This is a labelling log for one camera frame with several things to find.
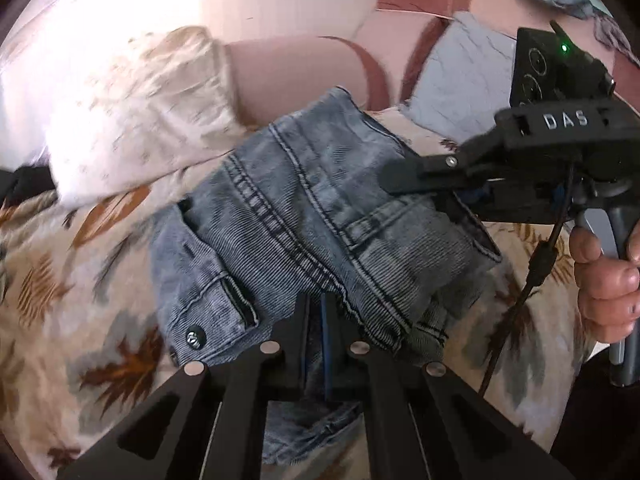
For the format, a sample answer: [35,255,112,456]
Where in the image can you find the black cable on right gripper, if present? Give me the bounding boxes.
[476,164,576,396]

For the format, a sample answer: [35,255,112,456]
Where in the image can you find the pink maroon bolster cushion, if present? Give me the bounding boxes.
[229,0,639,125]

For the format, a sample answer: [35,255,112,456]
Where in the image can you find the dark cloth item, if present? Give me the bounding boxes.
[0,166,55,207]

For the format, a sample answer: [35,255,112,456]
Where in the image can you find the leaf-patterned beige blanket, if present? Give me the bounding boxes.
[0,104,597,480]

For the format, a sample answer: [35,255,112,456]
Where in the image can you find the crumpled beige floral cloth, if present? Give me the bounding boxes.
[1,26,247,205]

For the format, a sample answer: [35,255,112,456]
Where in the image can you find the washed blue denim pants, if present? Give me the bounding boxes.
[150,84,504,466]

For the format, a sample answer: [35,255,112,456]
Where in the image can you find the light blue pillow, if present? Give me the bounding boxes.
[401,12,516,144]

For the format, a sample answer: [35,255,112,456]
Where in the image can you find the person's right hand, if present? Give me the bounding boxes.
[570,224,640,344]

